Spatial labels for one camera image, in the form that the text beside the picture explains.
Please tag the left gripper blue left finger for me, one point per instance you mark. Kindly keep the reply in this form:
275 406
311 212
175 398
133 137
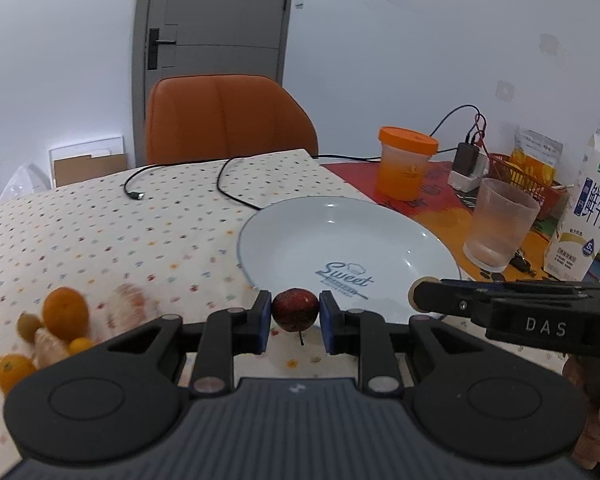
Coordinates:
226 334

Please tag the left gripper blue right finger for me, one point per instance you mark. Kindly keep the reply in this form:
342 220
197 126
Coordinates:
364 335

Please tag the small kumquat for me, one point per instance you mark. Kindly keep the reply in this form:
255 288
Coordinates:
79 345

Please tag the large orange top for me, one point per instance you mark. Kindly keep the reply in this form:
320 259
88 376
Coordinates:
65 314

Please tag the peeled citrus segment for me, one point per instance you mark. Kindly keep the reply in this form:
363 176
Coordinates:
48 349

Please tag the green brown fruit back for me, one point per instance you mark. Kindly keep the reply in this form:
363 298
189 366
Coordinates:
27 326

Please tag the person's right hand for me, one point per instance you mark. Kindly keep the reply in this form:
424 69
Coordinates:
584 373

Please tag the white plate with blue rim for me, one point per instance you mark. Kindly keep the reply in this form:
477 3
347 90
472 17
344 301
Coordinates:
366 255

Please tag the bunch of keys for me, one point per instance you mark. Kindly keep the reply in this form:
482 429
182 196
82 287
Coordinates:
519 268

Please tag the milk carton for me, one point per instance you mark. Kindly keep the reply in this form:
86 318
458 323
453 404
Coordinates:
576 240

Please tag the ribbed clear drinking glass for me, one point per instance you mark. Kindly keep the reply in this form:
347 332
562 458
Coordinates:
502 217

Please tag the orange cartoon table mat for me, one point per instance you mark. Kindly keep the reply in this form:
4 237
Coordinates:
440 211

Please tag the snack packet in basket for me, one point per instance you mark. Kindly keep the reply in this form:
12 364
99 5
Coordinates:
536 155

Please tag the orange lidded plastic cup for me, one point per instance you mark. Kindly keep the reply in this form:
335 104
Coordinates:
403 162

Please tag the black charger on power strip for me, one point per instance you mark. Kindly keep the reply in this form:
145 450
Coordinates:
468 168

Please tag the orange leather chair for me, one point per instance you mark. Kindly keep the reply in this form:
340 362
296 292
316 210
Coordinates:
210 117

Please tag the white plastic bag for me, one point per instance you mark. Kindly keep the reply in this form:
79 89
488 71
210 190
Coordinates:
27 180

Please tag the orange wire basket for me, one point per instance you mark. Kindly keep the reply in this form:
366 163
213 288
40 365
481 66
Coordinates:
548 196

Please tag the cardboard box by wall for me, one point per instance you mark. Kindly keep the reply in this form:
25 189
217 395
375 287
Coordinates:
86 160

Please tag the grey door with handle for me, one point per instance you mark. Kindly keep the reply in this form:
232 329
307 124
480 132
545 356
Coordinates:
198 37

